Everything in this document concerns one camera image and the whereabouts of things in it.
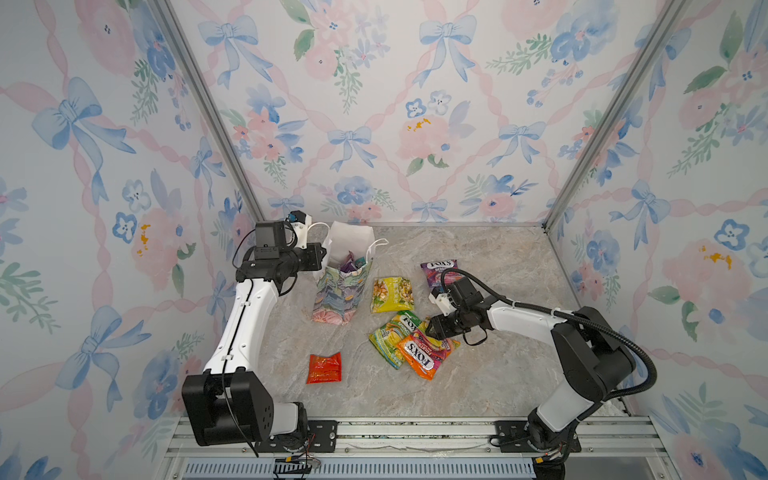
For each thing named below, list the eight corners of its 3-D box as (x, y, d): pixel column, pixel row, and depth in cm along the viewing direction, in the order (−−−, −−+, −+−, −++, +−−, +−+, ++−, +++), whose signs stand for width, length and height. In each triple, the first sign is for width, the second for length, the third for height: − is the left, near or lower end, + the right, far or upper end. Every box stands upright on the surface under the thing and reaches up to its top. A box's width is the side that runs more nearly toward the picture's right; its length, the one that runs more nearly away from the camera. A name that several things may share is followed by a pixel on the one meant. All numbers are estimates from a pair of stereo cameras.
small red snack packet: (307, 383, 84) (305, 380, 82) (311, 356, 89) (310, 353, 87) (341, 383, 84) (340, 381, 82) (343, 356, 89) (342, 353, 87)
